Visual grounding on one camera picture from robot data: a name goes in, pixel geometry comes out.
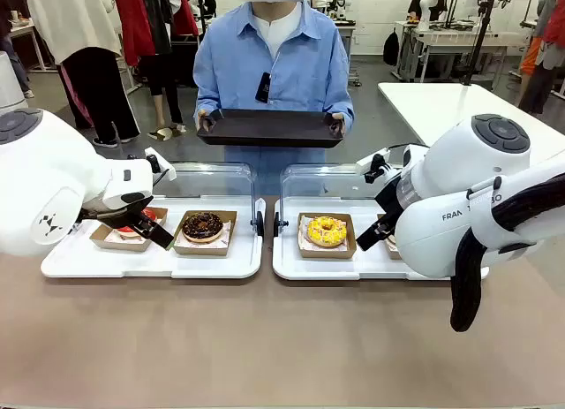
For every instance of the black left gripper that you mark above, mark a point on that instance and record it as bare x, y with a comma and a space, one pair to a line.
115, 217

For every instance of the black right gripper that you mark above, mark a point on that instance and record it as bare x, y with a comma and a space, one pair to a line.
390, 201

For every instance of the chocolate sprinkled donut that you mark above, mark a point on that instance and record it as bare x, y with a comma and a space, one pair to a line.
194, 228

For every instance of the white paper liner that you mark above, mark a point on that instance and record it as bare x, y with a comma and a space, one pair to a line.
302, 244
227, 233

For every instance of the black serving tray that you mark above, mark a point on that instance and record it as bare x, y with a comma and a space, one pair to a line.
269, 131

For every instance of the person's left forearm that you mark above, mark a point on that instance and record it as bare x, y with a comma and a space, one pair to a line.
345, 102

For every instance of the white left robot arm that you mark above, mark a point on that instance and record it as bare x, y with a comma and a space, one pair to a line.
44, 161

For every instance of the person's right forearm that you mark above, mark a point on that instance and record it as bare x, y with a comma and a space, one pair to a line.
205, 100

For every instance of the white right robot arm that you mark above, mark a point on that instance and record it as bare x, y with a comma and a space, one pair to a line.
463, 184

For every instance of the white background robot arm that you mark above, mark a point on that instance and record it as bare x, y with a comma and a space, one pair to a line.
425, 9

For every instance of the red glazed donut in tray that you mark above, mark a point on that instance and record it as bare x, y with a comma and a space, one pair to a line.
119, 246

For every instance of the yellow donut in paper tray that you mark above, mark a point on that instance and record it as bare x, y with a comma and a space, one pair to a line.
326, 254

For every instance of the yellow sprinkled donut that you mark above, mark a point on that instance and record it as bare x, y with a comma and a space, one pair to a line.
315, 234

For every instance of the person in blue shirt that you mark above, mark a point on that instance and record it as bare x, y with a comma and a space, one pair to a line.
300, 55

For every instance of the background person in black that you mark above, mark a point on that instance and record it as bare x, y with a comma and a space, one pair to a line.
414, 7

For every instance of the person's left hand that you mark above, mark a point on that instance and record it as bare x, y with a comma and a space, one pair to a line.
337, 124

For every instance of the person's right hand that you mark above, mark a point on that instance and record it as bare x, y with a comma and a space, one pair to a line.
205, 121

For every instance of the white plastic display tray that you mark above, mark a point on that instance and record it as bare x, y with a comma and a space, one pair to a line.
212, 267
309, 270

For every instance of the clear plastic tray lid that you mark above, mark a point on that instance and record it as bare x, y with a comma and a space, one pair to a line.
207, 179
318, 179

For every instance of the black lid hinge knob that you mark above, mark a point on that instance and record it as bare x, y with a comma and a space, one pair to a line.
260, 223
276, 223

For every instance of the round metal mannequin base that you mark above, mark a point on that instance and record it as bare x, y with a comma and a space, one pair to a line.
161, 134

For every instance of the black backpack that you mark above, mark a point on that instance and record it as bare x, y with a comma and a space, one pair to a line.
391, 49

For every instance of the white air purifier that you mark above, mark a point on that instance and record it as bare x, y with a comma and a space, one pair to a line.
9, 82

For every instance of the white background workbench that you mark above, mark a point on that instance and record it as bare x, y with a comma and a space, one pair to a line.
446, 41

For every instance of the robot station table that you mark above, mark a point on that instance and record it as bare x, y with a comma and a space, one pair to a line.
346, 29

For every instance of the black tripod pole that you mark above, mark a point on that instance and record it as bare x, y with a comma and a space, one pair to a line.
479, 42

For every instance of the small white background robot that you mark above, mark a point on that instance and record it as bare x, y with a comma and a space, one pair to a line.
340, 2

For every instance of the white side table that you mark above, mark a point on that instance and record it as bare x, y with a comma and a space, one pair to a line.
26, 29

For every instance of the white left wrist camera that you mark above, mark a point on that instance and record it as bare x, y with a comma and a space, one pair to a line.
161, 166

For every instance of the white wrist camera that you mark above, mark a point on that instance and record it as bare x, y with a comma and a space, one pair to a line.
371, 159
161, 166

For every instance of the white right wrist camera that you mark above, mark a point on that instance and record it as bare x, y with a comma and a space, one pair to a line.
371, 159

